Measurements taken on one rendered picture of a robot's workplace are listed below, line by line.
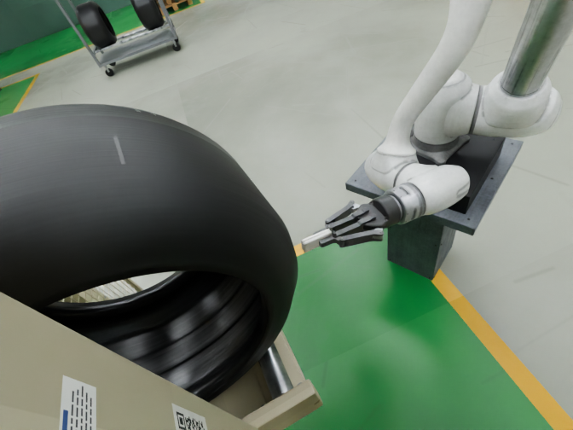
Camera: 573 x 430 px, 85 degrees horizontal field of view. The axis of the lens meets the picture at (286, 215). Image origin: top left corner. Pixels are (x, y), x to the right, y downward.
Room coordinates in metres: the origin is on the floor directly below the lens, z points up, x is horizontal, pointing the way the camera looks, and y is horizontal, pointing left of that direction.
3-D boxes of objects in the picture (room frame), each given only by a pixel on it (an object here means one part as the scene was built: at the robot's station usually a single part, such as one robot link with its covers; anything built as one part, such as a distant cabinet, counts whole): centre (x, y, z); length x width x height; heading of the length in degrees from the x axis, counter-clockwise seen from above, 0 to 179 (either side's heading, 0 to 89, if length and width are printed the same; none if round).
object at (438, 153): (0.89, -0.61, 0.77); 0.22 x 0.18 x 0.06; 26
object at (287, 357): (0.33, 0.15, 0.83); 0.36 x 0.09 x 0.06; 11
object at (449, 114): (0.86, -0.63, 0.91); 0.18 x 0.16 x 0.22; 51
